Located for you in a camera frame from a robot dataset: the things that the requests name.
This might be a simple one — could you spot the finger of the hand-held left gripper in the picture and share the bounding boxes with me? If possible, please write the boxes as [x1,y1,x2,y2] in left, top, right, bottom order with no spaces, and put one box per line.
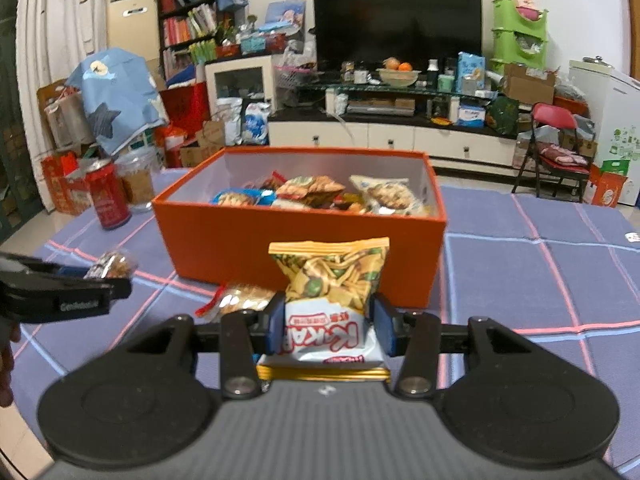
[17,276,134,325]
[0,252,93,279]

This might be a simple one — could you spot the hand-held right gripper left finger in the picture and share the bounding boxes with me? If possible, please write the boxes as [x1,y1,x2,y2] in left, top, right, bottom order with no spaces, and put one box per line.
[125,292,287,402]

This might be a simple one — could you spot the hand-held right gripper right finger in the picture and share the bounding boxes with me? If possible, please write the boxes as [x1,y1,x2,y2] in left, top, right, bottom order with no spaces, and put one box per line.
[372,293,543,402]

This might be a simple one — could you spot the clear-wrapped brown cake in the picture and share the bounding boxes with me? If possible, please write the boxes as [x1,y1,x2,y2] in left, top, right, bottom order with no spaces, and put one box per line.
[84,249,139,281]

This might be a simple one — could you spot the gold snack packet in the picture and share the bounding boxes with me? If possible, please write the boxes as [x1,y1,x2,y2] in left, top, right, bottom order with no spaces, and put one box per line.
[256,236,392,385]

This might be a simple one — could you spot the orange cardboard box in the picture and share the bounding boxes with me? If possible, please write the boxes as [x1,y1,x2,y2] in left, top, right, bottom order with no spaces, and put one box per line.
[151,146,449,309]

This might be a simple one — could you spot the clear packet with brown cracker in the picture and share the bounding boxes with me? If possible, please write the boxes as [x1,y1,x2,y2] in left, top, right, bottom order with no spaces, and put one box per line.
[349,174,427,217]

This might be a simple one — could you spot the blue snack packet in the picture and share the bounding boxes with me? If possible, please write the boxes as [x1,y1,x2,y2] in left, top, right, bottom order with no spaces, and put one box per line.
[214,189,262,207]

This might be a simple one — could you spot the person's left hand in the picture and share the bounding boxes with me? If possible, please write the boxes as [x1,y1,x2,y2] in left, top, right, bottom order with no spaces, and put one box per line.
[0,325,22,408]

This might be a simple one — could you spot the red can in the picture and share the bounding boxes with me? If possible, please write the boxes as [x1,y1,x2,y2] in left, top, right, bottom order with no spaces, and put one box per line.
[84,158,132,231]

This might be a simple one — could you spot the red white carton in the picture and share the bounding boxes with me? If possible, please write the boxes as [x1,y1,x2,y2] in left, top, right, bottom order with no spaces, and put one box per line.
[41,152,93,216]

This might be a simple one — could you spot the clear plastic jar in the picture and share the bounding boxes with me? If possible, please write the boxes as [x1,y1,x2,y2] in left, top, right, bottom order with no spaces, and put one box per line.
[115,147,157,212]

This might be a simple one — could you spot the blue checked tablecloth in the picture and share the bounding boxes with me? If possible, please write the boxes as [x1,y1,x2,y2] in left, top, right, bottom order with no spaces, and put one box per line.
[10,167,640,461]

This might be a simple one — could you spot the large worn cardboard box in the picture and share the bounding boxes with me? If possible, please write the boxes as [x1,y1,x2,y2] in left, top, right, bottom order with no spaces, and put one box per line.
[37,80,93,153]

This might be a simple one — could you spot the blue star print cloth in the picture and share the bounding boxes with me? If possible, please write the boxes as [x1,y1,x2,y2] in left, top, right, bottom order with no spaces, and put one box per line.
[65,48,168,157]

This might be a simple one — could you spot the white television cabinet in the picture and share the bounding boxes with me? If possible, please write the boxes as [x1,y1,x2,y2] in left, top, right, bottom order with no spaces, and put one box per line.
[267,82,521,173]

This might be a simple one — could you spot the red storage box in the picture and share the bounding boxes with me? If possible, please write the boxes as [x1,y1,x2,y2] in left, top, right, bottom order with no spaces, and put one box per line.
[160,82,211,133]

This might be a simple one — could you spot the white blue bag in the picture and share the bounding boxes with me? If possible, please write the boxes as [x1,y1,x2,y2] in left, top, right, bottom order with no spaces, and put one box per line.
[242,102,271,147]

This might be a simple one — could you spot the blue white tissue box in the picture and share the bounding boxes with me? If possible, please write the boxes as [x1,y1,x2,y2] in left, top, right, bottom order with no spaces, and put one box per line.
[457,101,487,127]

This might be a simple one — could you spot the dark green bag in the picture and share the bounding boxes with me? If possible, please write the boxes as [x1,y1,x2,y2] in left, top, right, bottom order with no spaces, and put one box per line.
[486,95,521,136]

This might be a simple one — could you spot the small white glass-door cabinet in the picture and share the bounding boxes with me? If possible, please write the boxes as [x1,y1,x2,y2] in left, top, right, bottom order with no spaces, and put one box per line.
[205,54,277,116]

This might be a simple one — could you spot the pink chair cushion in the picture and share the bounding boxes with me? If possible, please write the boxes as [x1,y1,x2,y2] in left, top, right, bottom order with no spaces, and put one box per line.
[537,142,588,167]

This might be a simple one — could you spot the white curtain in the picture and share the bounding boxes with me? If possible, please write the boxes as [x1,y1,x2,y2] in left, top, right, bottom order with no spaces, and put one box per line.
[15,0,118,111]

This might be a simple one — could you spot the fruit bowl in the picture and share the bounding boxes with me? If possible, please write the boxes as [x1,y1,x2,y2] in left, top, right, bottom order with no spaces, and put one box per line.
[377,67,420,87]

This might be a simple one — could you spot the beige floor air conditioner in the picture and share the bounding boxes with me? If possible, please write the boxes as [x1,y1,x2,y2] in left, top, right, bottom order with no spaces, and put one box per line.
[107,0,161,63]

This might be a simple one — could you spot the orange white carton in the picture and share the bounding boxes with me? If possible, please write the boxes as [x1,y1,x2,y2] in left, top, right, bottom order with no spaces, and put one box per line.
[582,160,630,208]

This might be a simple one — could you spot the dark bookshelf with books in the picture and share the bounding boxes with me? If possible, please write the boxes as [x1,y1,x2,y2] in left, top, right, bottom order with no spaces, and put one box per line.
[155,0,221,81]

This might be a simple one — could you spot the red folding chair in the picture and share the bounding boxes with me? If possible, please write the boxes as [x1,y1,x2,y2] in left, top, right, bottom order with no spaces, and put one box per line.
[511,102,593,203]

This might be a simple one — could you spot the tall blue box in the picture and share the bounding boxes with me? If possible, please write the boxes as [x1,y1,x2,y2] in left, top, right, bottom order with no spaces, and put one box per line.
[457,51,487,95]

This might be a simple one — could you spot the brown cardboard box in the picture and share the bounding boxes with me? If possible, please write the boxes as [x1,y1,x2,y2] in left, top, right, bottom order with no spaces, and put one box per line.
[502,62,557,106]

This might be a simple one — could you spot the black flat television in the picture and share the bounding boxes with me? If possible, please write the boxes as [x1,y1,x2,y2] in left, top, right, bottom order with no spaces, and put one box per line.
[312,0,485,72]

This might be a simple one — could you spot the blue picture board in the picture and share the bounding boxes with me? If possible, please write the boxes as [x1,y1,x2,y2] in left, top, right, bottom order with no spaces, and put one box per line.
[264,0,307,31]

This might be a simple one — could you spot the green stacked plastic bins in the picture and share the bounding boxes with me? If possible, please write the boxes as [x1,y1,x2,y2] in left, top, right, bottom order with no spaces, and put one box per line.
[491,0,549,71]

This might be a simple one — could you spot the white chest freezer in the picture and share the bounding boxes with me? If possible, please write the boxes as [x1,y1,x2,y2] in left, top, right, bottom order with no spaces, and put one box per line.
[567,55,640,206]

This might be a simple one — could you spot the wooden wall shelf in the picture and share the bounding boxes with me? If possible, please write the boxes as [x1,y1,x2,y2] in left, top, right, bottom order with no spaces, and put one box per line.
[625,0,640,81]

